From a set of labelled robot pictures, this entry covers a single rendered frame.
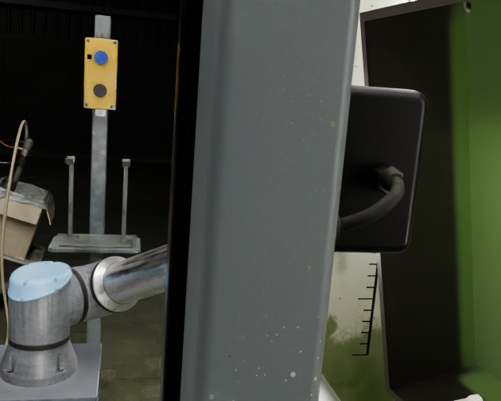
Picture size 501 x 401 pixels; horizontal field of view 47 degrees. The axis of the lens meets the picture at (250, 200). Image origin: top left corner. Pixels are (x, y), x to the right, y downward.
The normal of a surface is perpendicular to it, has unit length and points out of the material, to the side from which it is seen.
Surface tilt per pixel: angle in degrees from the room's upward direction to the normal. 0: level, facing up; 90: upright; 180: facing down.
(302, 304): 90
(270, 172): 90
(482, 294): 102
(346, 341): 90
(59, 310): 90
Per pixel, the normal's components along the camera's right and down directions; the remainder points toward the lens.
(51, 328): 0.69, 0.18
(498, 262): -0.95, 0.18
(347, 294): 0.21, 0.19
